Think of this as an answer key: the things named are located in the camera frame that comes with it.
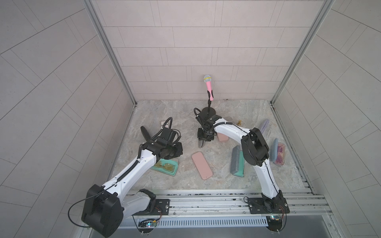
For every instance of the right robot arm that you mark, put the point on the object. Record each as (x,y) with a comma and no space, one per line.
(255,152)

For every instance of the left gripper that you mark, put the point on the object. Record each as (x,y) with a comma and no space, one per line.
(179,151)

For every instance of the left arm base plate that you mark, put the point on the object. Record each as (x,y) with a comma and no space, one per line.
(161,207)

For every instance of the pink toy microphone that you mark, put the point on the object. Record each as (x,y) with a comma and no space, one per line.
(207,79)

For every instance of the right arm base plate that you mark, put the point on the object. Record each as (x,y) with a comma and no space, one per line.
(259,206)

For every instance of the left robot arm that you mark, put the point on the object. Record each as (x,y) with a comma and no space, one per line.
(103,210)

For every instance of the pink grey case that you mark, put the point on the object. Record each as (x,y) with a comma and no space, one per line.
(222,138)

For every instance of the brown black glasses case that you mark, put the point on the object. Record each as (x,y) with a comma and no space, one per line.
(145,133)

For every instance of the mint case yellow glasses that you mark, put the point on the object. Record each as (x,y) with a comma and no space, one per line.
(168,167)

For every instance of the left circuit board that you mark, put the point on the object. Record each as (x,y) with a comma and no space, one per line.
(148,223)

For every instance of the aluminium mounting rail frame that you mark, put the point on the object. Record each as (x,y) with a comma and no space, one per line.
(227,209)

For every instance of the right circuit board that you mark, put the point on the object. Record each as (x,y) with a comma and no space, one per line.
(274,223)

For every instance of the grey purple glasses case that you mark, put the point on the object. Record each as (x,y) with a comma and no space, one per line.
(264,126)

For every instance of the clear case pink glasses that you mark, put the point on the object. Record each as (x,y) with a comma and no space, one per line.
(278,151)

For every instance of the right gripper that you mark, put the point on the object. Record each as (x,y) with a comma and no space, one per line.
(200,136)

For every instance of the circuit board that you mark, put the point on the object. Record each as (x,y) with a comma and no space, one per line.
(148,223)
(274,223)

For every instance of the grey mint case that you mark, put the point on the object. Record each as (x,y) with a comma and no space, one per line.
(237,162)

